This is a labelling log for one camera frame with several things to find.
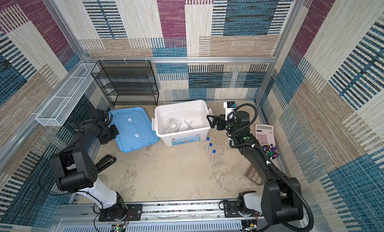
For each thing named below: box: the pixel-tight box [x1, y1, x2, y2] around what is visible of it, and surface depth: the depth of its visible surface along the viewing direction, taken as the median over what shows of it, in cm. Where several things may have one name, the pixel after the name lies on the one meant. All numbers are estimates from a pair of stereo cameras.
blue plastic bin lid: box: [109, 106, 160, 153], surface depth 101 cm
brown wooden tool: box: [245, 164, 264, 186], surface depth 86 cm
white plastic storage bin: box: [151, 99, 213, 147], surface depth 101 cm
